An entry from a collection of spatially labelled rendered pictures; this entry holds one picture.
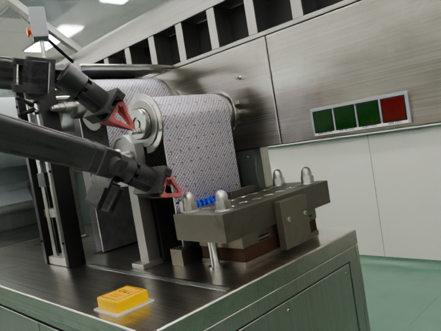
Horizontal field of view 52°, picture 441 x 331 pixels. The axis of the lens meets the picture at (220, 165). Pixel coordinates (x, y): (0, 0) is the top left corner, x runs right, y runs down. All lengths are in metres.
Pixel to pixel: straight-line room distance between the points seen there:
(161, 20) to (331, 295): 1.02
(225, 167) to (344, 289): 0.43
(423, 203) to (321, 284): 2.60
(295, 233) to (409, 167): 2.61
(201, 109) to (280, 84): 0.23
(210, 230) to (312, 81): 0.47
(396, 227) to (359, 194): 0.38
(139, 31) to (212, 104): 0.58
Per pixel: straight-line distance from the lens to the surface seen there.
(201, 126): 1.16
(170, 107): 1.11
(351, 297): 1.21
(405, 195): 3.67
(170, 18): 1.56
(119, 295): 0.89
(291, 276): 0.99
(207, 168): 1.15
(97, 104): 1.02
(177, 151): 1.09
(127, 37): 1.76
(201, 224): 0.96
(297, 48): 1.20
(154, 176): 1.02
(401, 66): 1.07
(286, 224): 1.03
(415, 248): 3.76
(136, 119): 1.12
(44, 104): 1.31
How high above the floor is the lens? 1.18
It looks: 3 degrees down
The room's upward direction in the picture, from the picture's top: 9 degrees counter-clockwise
